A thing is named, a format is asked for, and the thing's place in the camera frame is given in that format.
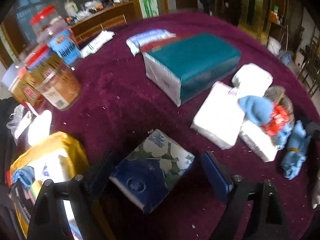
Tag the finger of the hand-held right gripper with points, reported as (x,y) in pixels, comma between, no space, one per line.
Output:
(314,131)

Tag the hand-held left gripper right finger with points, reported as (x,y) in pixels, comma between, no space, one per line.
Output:
(215,175)

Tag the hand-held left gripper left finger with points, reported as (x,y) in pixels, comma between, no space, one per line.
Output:
(97,180)

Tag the blue floral tissue pack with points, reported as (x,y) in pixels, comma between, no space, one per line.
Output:
(152,170)

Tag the yellow tissue pack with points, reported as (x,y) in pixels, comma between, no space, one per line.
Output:
(55,150)

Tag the white printed tissue pack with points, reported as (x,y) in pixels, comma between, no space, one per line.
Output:
(257,142)

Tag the grey knit cloth roll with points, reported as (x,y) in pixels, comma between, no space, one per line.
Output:
(275,93)

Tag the plain white tissue pack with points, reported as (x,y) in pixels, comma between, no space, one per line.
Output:
(217,117)

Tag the blue and red cloth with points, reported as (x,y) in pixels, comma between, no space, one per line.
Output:
(257,110)

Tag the wooden chair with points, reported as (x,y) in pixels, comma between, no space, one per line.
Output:
(311,65)

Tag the small blue cloth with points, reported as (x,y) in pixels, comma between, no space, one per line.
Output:
(23,176)

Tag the blue plastic jug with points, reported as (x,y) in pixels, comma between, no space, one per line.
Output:
(286,58)

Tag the dark box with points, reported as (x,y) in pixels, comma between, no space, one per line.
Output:
(21,200)

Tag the white towel roll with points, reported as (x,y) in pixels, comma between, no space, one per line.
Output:
(252,77)

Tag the purple tablecloth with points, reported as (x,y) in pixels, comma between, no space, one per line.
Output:
(120,92)

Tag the jar with gold label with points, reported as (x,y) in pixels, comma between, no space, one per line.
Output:
(25,87)
(60,87)

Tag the clear plastic bag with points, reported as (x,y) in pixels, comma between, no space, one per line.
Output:
(17,120)

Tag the teal facial tissue pack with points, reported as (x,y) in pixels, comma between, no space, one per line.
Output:
(195,62)

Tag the small white wipes pack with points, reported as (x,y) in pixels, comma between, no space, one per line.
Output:
(97,43)

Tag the jar with blue label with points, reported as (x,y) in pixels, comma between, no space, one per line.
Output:
(63,46)

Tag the white and blue packet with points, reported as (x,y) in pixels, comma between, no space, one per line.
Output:
(147,38)

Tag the wooden cabinet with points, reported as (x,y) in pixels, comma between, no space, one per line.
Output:
(100,21)

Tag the clear jar with red lid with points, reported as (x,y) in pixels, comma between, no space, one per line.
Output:
(47,22)

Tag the white kettle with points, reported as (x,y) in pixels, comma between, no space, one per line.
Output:
(70,6)

